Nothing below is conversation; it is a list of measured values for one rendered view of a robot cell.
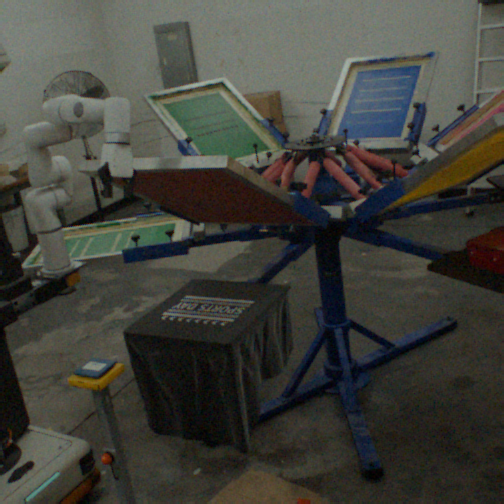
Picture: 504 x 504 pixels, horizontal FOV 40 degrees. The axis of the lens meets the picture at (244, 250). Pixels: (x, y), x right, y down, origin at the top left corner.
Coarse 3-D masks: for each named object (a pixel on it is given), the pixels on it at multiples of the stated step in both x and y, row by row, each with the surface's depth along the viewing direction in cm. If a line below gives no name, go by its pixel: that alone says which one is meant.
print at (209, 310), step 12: (180, 300) 265; (192, 300) 263; (204, 300) 262; (216, 300) 260; (228, 300) 258; (240, 300) 257; (252, 300) 255; (168, 312) 256; (180, 312) 254; (192, 312) 253; (204, 312) 251; (216, 312) 250; (228, 312) 248; (240, 312) 247; (216, 324) 240; (228, 324) 239
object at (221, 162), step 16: (80, 160) 234; (96, 160) 231; (144, 160) 221; (160, 160) 218; (176, 160) 215; (192, 160) 212; (208, 160) 209; (224, 160) 206; (96, 176) 238; (240, 176) 214; (256, 176) 222; (272, 192) 232; (288, 208) 250; (256, 224) 288; (272, 224) 283; (288, 224) 279; (304, 224) 275
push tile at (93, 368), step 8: (88, 360) 224; (96, 360) 223; (104, 360) 222; (112, 360) 221; (80, 368) 219; (88, 368) 218; (96, 368) 218; (104, 368) 217; (88, 376) 215; (96, 376) 213
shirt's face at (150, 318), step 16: (192, 288) 275; (208, 288) 273; (224, 288) 270; (240, 288) 268; (256, 288) 265; (272, 288) 263; (160, 304) 264; (256, 304) 251; (144, 320) 252; (160, 320) 250; (240, 320) 240; (176, 336) 236; (192, 336) 234; (208, 336) 232; (224, 336) 230
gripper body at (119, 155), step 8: (104, 144) 204; (112, 144) 203; (120, 144) 204; (128, 144) 207; (104, 152) 203; (112, 152) 202; (120, 152) 204; (128, 152) 208; (104, 160) 203; (112, 160) 202; (120, 160) 205; (128, 160) 208; (112, 168) 202; (120, 168) 205; (128, 168) 208; (112, 176) 203; (120, 176) 206; (128, 176) 209
